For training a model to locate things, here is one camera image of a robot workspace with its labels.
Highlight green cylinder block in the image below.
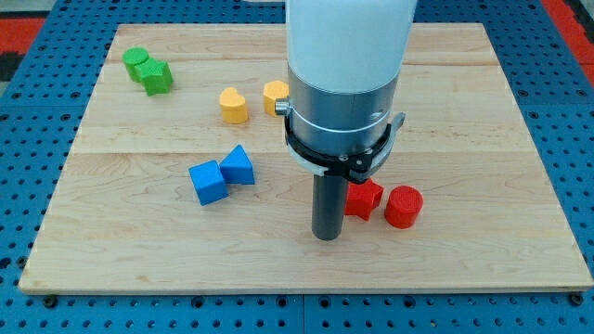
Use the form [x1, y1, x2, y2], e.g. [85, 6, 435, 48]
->
[122, 47, 149, 83]

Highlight blue cube block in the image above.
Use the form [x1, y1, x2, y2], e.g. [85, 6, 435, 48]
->
[188, 161, 228, 206]

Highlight green star block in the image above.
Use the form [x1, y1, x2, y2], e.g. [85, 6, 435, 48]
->
[135, 58, 173, 96]

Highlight red cylinder block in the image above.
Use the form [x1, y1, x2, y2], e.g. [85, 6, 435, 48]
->
[384, 186, 424, 229]

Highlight blue triangle block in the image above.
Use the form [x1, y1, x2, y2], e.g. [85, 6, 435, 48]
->
[219, 145, 255, 185]

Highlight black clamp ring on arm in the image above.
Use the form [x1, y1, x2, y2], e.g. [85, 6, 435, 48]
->
[283, 111, 407, 185]

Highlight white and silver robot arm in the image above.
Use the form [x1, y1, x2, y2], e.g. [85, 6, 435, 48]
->
[286, 0, 417, 156]

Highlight yellow hexagon block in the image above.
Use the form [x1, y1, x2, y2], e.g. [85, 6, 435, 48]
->
[263, 81, 289, 117]

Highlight yellow heart block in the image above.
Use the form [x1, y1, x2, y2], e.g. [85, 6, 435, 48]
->
[219, 87, 249, 124]

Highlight light wooden board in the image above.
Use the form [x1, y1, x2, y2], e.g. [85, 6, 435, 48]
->
[19, 23, 593, 295]

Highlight red star block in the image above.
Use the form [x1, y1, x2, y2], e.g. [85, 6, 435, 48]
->
[344, 178, 384, 221]

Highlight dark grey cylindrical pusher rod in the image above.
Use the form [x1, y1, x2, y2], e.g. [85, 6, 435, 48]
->
[312, 175, 348, 241]

